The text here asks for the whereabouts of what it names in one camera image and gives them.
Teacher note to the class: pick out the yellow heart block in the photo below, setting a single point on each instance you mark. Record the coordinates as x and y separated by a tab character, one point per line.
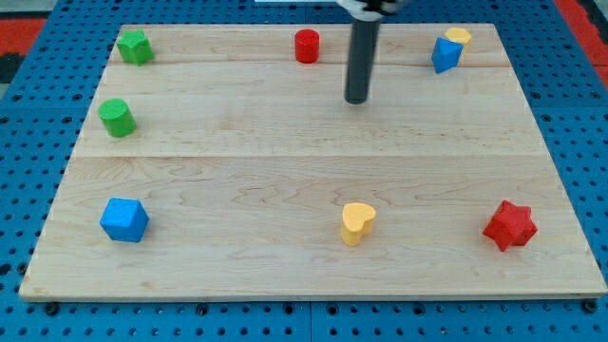
357	221

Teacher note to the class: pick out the light wooden board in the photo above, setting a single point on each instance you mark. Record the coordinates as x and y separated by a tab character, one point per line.
243	159

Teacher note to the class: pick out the red cylinder block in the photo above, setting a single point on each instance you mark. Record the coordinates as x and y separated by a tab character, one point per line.
306	46

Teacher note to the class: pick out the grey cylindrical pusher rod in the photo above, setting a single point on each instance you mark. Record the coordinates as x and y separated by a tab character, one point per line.
363	42

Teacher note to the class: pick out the blue triangle block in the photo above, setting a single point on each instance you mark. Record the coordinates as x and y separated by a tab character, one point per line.
445	55

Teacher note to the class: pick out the blue cube block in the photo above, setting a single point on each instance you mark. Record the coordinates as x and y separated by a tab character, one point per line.
124	220

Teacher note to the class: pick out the green cylinder block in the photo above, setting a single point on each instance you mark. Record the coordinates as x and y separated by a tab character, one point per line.
117	118

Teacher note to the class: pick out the yellow hexagon block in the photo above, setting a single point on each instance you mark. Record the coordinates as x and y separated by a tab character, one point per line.
460	36

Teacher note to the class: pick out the green star block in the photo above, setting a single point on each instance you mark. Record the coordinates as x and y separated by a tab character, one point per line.
134	47

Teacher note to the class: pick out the red star block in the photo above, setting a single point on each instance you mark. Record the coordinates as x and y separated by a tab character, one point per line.
511	225

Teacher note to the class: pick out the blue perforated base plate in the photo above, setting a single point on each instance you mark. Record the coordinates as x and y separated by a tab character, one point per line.
557	56

